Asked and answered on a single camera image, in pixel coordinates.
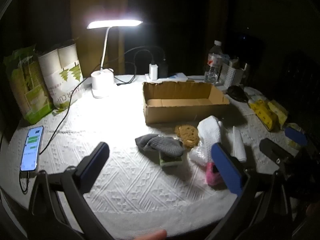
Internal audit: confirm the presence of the white paper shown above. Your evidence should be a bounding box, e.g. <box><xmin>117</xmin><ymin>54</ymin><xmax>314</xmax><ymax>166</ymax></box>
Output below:
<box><xmin>231</xmin><ymin>126</ymin><xmax>247</xmax><ymax>162</ymax></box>

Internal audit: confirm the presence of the white and blue packet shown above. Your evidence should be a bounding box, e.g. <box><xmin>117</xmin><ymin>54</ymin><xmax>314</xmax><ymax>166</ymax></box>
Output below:
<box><xmin>165</xmin><ymin>72</ymin><xmax>188</xmax><ymax>82</ymax></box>

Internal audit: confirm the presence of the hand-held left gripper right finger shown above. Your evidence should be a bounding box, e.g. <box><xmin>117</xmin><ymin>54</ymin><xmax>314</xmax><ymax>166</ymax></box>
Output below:
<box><xmin>205</xmin><ymin>142</ymin><xmax>293</xmax><ymax>240</ymax></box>

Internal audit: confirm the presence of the yellow packet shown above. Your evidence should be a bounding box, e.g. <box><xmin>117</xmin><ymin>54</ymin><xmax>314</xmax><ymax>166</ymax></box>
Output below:
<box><xmin>267</xmin><ymin>100</ymin><xmax>288</xmax><ymax>127</ymax></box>
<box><xmin>249</xmin><ymin>99</ymin><xmax>279</xmax><ymax>132</ymax></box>

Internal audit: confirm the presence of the smartphone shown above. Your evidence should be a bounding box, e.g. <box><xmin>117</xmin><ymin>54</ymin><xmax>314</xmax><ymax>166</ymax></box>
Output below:
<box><xmin>20</xmin><ymin>126</ymin><xmax>44</xmax><ymax>173</ymax></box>

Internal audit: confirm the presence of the white desk lamp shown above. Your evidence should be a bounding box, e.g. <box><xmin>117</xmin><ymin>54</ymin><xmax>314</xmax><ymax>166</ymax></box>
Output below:
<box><xmin>86</xmin><ymin>19</ymin><xmax>143</xmax><ymax>98</ymax></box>

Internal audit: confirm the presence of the person's right hand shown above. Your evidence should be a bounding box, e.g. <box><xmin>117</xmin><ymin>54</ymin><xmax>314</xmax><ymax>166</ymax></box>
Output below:
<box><xmin>306</xmin><ymin>201</ymin><xmax>320</xmax><ymax>217</ymax></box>

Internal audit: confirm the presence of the clear plastic bag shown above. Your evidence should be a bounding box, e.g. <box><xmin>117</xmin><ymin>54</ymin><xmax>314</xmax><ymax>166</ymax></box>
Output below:
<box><xmin>189</xmin><ymin>140</ymin><xmax>213</xmax><ymax>167</ymax></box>

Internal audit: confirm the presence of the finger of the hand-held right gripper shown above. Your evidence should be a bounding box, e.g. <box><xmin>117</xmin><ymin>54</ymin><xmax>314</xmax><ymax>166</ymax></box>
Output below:
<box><xmin>259</xmin><ymin>138</ymin><xmax>297</xmax><ymax>167</ymax></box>
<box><xmin>284</xmin><ymin>127</ymin><xmax>308</xmax><ymax>147</ymax></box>

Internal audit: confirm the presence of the black lamp cable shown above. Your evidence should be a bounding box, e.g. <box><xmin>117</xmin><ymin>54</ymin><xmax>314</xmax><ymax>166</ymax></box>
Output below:
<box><xmin>114</xmin><ymin>46</ymin><xmax>167</xmax><ymax>85</ymax></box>

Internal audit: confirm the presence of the white knitted piece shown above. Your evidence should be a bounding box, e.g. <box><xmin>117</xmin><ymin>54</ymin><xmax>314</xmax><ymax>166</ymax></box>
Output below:
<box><xmin>197</xmin><ymin>115</ymin><xmax>222</xmax><ymax>145</ymax></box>

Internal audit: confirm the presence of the person's left hand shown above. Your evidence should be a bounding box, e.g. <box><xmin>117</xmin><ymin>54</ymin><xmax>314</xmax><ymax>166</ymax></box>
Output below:
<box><xmin>132</xmin><ymin>229</ymin><xmax>167</xmax><ymax>240</ymax></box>

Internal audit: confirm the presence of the cardboard box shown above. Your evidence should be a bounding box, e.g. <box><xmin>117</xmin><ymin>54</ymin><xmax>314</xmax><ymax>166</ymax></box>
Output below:
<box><xmin>142</xmin><ymin>80</ymin><xmax>230</xmax><ymax>125</ymax></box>

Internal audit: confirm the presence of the black phone cable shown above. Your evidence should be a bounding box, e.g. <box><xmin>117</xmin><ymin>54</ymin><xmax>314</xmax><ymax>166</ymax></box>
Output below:
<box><xmin>19</xmin><ymin>61</ymin><xmax>137</xmax><ymax>195</ymax></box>

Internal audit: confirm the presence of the green paper bag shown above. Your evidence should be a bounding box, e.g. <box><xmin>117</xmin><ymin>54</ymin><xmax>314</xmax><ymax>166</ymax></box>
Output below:
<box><xmin>3</xmin><ymin>45</ymin><xmax>54</xmax><ymax>125</ymax></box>

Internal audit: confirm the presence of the white charger plug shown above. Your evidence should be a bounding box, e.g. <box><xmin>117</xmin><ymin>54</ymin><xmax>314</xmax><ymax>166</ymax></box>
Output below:
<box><xmin>145</xmin><ymin>64</ymin><xmax>160</xmax><ymax>81</ymax></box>

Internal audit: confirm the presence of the brown wooden board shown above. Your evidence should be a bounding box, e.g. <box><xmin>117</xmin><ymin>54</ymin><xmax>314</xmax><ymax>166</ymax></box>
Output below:
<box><xmin>70</xmin><ymin>0</ymin><xmax>132</xmax><ymax>78</ymax></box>

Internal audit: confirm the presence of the dark cloth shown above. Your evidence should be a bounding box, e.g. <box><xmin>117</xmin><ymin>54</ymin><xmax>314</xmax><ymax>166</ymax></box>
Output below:
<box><xmin>227</xmin><ymin>85</ymin><xmax>249</xmax><ymax>103</ymax></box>

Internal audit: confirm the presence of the white perforated basket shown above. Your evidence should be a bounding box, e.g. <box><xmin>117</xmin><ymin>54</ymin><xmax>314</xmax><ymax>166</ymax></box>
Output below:
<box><xmin>220</xmin><ymin>59</ymin><xmax>248</xmax><ymax>88</ymax></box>

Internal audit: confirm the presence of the white textured tablecloth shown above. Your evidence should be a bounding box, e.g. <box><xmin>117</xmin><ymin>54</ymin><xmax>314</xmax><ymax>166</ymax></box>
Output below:
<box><xmin>0</xmin><ymin>74</ymin><xmax>308</xmax><ymax>239</ymax></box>

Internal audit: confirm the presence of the bag of paper cups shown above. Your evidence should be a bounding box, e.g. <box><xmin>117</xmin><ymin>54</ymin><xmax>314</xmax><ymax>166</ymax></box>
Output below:
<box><xmin>38</xmin><ymin>39</ymin><xmax>84</xmax><ymax>115</ymax></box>

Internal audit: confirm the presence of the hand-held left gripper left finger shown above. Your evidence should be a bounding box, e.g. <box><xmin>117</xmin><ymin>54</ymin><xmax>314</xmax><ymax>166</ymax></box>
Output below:
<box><xmin>27</xmin><ymin>141</ymin><xmax>117</xmax><ymax>240</ymax></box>

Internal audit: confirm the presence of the grey knitted sock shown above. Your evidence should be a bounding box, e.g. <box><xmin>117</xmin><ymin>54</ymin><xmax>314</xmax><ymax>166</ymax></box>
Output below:
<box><xmin>135</xmin><ymin>134</ymin><xmax>185</xmax><ymax>158</ymax></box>

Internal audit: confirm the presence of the clear water bottle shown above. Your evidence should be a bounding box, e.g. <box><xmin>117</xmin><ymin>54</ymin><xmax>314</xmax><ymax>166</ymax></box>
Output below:
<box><xmin>204</xmin><ymin>40</ymin><xmax>224</xmax><ymax>85</ymax></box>

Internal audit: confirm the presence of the green sponge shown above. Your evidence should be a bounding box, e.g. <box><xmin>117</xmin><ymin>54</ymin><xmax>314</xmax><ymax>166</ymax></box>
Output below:
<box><xmin>159</xmin><ymin>152</ymin><xmax>187</xmax><ymax>168</ymax></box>

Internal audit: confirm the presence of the pink knitted piece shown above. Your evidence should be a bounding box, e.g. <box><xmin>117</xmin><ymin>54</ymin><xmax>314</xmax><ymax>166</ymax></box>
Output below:
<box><xmin>205</xmin><ymin>162</ymin><xmax>225</xmax><ymax>187</ymax></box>

